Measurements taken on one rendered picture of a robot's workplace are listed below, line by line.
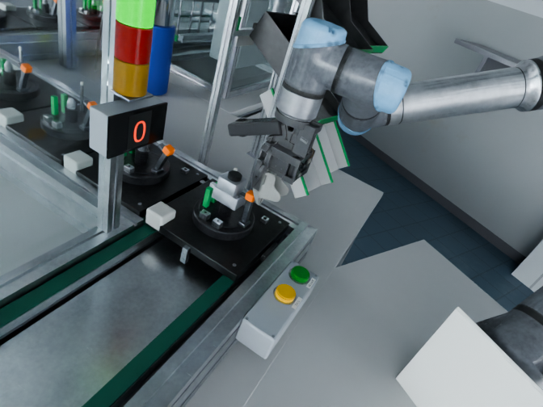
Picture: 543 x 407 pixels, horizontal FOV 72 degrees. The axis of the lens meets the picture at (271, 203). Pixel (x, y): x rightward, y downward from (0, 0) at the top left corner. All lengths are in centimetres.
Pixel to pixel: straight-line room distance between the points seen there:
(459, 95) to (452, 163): 297
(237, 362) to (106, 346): 24
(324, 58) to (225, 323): 47
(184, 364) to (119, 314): 16
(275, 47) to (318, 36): 34
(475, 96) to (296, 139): 34
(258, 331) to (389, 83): 46
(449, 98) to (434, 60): 312
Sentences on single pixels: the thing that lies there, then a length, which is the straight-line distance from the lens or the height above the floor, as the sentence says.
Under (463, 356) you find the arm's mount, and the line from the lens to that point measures 78.
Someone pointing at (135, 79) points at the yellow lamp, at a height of 129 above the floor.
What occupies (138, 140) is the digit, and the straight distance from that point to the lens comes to 66.
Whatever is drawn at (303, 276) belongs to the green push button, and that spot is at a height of 97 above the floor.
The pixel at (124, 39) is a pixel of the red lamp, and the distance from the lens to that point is 60.
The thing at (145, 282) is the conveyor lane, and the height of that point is 92.
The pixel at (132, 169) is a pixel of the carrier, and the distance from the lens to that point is 93.
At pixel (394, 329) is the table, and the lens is 99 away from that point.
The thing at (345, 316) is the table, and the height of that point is 86.
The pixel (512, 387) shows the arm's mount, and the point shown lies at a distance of 75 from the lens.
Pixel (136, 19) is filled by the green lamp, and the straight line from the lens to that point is 59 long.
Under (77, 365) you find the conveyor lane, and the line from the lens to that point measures 69.
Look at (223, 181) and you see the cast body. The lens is 80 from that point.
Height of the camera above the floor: 150
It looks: 33 degrees down
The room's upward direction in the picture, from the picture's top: 19 degrees clockwise
